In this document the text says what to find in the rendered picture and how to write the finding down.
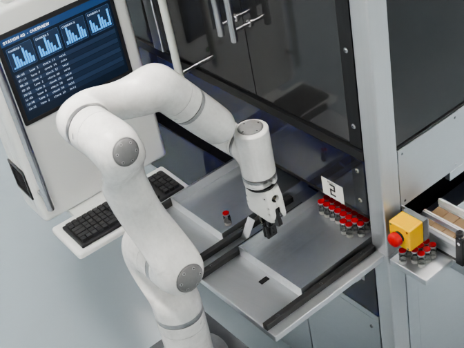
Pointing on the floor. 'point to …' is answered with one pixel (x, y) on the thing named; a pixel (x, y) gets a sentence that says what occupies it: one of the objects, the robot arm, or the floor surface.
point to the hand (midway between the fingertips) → (269, 229)
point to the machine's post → (380, 159)
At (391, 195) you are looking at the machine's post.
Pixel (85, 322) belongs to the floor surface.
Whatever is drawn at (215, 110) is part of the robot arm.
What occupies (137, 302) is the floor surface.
